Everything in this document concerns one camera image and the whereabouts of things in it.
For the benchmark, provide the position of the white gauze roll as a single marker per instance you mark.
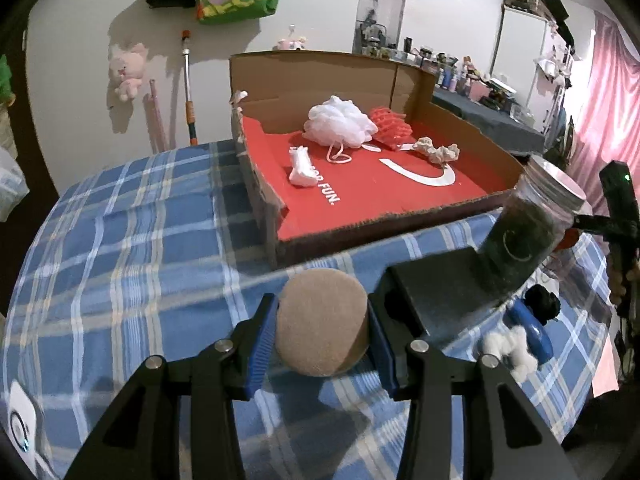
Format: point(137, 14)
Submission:
point(302, 170)

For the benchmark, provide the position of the glass jar with metal lid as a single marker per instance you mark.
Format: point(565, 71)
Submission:
point(520, 240)

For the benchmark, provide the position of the blue bandage roll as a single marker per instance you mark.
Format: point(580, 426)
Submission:
point(537, 340)

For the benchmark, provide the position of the dark brown door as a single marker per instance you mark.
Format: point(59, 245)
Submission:
point(35, 135)

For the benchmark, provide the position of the white and orange pole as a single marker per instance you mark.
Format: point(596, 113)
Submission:
point(189, 90)

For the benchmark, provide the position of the white cotton ball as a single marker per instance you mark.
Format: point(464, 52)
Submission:
point(510, 347)

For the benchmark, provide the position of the beige round powder puff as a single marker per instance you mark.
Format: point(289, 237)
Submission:
point(320, 320)

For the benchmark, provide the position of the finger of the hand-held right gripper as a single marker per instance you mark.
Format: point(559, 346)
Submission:
point(592, 222)

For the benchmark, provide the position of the red foam net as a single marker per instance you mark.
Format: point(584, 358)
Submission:
point(392, 127)

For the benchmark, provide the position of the white flat device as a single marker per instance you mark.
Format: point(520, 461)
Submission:
point(22, 425)

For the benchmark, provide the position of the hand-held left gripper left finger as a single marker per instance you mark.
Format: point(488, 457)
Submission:
point(260, 345)

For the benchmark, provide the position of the black knitted ball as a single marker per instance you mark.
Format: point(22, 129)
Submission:
point(542, 302)

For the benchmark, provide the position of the cardboard box with red inside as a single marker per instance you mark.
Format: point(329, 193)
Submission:
point(370, 195)

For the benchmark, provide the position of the dark hanging clothes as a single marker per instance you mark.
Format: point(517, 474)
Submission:
point(557, 7)

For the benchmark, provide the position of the small pink figurine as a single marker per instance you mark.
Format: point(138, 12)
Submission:
point(290, 42)

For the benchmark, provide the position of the pink plush toy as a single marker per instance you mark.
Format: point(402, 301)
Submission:
point(127, 67)

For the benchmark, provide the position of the pink stick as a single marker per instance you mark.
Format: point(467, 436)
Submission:
point(157, 115)

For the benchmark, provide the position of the clear plastic bag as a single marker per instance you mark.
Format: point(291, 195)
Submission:
point(10, 185)

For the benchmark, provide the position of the white mesh bath pouf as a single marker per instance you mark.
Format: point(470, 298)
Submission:
point(335, 120)

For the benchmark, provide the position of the frameless wall mirror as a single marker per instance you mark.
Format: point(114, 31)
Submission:
point(380, 0)

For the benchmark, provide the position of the table with dark cloth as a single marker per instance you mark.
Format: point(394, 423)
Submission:
point(490, 125)

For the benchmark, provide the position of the pink curtain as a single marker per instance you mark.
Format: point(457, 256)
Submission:
point(615, 85)

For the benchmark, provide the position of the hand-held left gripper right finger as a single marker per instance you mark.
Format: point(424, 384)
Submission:
point(382, 350)

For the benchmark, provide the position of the clutter of bottles and figures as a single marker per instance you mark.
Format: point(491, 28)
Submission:
point(450, 72)

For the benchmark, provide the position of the green plush toy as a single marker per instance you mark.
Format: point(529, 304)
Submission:
point(4, 80)

